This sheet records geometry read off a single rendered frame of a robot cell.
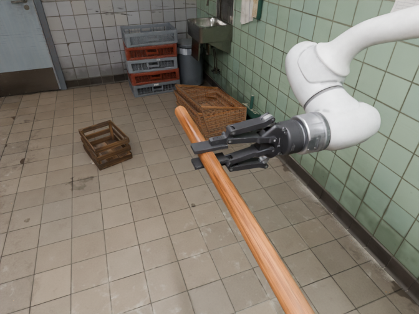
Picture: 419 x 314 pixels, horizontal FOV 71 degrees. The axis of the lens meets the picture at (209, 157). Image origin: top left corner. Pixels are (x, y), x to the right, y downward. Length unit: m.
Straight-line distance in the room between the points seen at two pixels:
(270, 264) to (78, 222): 1.93
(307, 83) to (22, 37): 3.81
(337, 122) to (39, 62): 3.94
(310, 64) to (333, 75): 0.06
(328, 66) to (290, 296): 0.51
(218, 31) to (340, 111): 2.63
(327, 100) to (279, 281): 0.45
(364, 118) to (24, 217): 2.21
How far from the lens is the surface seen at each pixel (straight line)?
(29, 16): 4.19
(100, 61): 4.30
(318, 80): 0.74
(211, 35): 3.22
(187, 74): 3.95
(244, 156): 0.62
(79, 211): 2.32
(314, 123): 0.66
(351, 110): 0.72
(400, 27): 0.69
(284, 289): 0.39
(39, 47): 4.26
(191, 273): 1.83
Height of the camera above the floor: 1.54
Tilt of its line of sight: 36 degrees down
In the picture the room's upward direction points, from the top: straight up
